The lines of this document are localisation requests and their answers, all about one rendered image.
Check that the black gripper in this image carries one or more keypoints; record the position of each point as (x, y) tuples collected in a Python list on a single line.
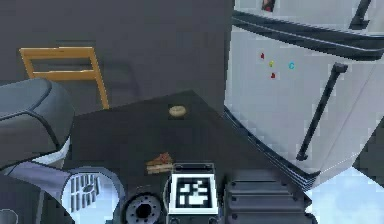
[(143, 210)]

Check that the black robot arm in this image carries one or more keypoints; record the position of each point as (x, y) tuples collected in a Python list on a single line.
[(256, 200)]

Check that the white cake slice with cherries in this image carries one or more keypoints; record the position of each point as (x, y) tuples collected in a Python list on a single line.
[(160, 164)]

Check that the black table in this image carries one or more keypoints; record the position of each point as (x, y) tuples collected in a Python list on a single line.
[(150, 140)]

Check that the round beige cookie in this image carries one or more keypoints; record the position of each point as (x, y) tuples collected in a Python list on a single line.
[(177, 110)]

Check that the yellow wooden chair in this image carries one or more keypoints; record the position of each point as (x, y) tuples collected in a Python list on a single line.
[(66, 66)]

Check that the white fridge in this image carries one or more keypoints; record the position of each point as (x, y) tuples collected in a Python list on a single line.
[(300, 93)]

